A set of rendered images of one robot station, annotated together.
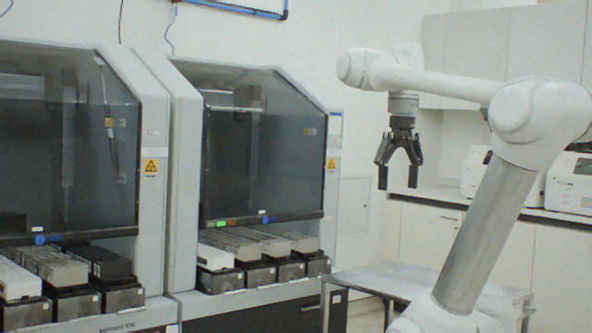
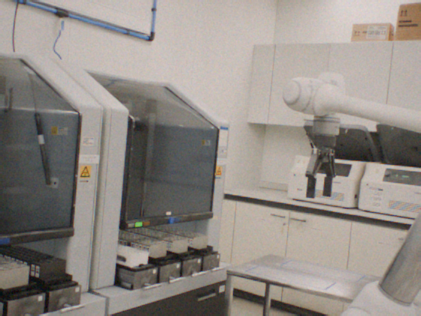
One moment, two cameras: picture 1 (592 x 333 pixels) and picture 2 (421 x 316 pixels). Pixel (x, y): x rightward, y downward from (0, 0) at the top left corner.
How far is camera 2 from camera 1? 49 cm
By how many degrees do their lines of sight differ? 13
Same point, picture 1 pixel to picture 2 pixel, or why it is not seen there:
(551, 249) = (364, 241)
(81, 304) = (28, 305)
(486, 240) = not seen: outside the picture
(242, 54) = (116, 68)
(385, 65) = (328, 93)
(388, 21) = (229, 48)
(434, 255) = (264, 247)
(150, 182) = (83, 186)
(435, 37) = (265, 64)
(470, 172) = (296, 177)
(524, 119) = not seen: outside the picture
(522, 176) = not seen: outside the picture
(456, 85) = (391, 113)
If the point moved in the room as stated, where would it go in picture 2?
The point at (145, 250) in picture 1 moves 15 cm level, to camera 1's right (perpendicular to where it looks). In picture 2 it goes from (77, 250) to (118, 251)
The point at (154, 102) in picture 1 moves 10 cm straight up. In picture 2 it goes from (90, 113) to (92, 85)
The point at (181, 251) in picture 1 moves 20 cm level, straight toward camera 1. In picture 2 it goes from (105, 250) to (116, 262)
